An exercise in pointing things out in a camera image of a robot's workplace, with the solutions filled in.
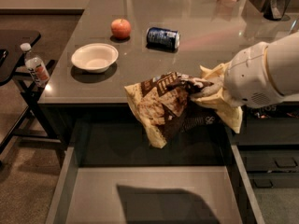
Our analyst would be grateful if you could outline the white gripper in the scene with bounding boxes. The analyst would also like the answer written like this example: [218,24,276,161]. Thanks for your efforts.
[191,42,283,133]

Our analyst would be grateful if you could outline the brown chip bag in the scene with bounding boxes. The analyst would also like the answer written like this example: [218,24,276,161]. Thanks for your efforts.
[124,72,221,148]

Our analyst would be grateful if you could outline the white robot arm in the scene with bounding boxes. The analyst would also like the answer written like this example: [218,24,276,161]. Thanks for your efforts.
[192,33,299,133]

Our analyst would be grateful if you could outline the open grey top drawer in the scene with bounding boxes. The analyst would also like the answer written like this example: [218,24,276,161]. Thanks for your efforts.
[46,120,265,224]

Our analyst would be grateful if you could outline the blue soda can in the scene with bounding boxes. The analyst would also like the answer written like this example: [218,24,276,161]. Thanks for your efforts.
[146,27,180,50]

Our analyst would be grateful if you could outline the dark metal container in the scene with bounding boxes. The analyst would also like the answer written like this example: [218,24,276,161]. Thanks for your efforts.
[263,0,291,21]

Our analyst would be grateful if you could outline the red apple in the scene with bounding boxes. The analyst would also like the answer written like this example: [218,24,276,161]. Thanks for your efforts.
[110,19,131,39]

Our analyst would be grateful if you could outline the white paper bowl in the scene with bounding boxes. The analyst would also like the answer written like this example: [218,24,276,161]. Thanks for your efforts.
[71,43,119,73]

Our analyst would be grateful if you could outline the clear plastic water bottle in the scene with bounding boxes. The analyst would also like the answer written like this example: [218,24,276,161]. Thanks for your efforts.
[21,43,50,88]

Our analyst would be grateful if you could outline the dark side table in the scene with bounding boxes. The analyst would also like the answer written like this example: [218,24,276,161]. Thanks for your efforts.
[0,30,57,152]

